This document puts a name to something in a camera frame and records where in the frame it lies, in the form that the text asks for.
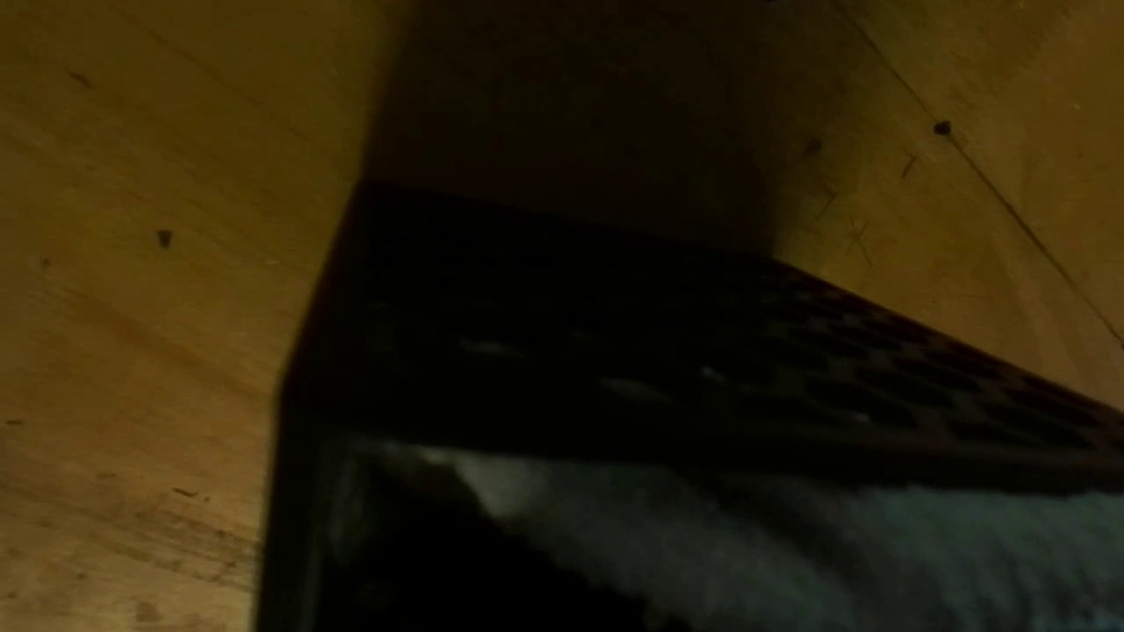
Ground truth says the black perforated basket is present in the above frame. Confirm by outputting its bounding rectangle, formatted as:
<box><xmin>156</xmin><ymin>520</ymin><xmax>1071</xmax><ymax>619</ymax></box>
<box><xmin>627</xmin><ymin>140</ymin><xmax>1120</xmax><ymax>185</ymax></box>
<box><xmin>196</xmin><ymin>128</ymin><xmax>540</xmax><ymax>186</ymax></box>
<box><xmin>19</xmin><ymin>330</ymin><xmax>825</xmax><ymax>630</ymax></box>
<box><xmin>253</xmin><ymin>180</ymin><xmax>1124</xmax><ymax>632</ymax></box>

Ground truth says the white towel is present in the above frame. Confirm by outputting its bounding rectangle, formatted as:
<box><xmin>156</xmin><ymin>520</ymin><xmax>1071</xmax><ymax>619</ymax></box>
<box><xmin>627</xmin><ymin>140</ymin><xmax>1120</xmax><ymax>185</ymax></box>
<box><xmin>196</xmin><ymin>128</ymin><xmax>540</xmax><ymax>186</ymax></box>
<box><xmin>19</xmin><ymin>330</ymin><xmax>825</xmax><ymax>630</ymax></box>
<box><xmin>347</xmin><ymin>443</ymin><xmax>1124</xmax><ymax>632</ymax></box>

